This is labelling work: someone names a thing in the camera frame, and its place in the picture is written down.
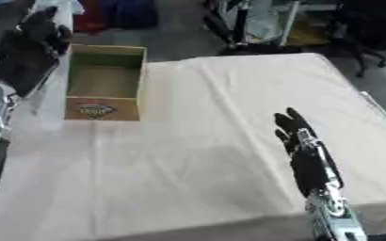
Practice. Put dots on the black tripod stand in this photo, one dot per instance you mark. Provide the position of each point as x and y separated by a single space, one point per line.
232 29

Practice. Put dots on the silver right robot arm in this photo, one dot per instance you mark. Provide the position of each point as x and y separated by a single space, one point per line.
333 216

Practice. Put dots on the blue bag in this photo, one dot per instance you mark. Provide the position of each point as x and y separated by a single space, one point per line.
130 12

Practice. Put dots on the red bag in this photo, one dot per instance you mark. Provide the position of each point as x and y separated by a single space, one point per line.
89 15

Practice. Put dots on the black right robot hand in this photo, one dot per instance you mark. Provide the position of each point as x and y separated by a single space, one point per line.
307 166

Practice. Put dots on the black office chair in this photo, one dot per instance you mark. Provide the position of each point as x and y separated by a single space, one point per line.
372 28

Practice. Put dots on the tan cardboard box green inside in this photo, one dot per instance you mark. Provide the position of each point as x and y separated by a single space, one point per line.
106 84

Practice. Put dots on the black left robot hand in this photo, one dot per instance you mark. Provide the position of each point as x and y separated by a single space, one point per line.
26 59

